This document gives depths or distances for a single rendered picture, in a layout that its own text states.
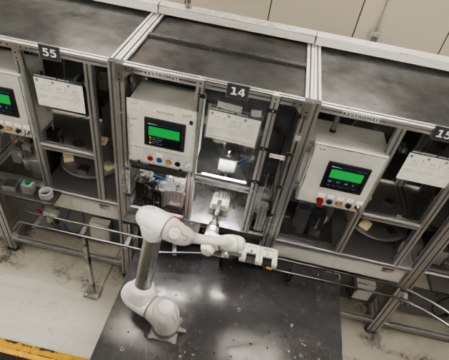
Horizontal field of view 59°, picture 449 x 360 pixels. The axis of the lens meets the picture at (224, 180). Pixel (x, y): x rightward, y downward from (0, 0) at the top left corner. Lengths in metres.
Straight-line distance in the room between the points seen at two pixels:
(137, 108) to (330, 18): 3.87
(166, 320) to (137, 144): 1.07
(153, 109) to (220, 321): 1.41
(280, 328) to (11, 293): 2.21
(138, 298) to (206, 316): 0.50
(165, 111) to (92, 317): 1.89
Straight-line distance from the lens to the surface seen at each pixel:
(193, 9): 2.95
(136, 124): 2.46
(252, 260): 2.84
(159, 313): 2.44
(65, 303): 3.64
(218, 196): 2.89
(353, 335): 3.78
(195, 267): 2.93
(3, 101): 2.81
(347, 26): 5.85
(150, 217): 2.12
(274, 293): 2.91
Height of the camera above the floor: 3.08
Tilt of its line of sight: 42 degrees down
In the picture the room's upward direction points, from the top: 10 degrees clockwise
